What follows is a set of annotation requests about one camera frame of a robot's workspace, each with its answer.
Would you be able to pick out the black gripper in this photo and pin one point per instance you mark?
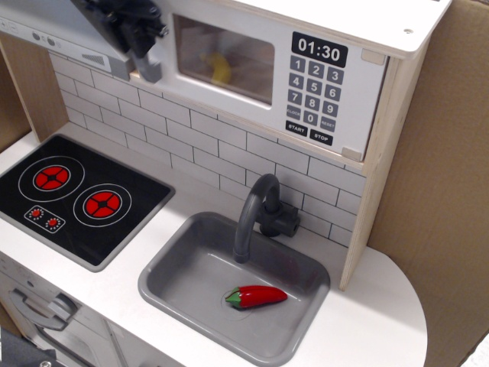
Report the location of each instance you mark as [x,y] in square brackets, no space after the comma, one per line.
[138,21]

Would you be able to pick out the grey microwave door handle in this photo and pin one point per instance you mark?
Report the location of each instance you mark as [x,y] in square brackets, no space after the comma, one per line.
[149,69]

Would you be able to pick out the white toy microwave door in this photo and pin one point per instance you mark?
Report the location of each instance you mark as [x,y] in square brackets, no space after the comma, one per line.
[302,84]

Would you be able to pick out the wooden microwave cabinet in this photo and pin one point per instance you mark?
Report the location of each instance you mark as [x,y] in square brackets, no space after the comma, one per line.
[339,197]

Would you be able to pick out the grey range hood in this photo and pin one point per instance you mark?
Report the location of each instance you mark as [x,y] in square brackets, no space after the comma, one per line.
[59,26]

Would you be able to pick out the yellow toy banana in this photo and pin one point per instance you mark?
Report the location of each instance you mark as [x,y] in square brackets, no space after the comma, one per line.
[222,72]

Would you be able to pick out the black toy stovetop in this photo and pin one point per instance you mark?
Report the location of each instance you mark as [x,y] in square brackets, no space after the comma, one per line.
[80,203]

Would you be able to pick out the grey toy faucet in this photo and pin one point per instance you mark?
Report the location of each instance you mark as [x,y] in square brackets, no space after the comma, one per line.
[264,207]

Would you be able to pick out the grey toy sink basin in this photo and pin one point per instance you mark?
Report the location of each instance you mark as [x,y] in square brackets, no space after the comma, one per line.
[190,277]

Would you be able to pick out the red toy chili pepper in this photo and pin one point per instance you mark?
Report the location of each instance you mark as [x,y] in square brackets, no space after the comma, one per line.
[255,295]

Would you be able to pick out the white toy oven front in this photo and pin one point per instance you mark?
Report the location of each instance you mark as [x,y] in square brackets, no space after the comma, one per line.
[86,340]

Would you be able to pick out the brown cardboard panel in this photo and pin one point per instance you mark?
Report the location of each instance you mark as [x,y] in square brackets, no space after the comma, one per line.
[433,217]

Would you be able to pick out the grey oven door handle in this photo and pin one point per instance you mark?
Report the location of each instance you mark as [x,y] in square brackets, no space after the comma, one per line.
[54,315]

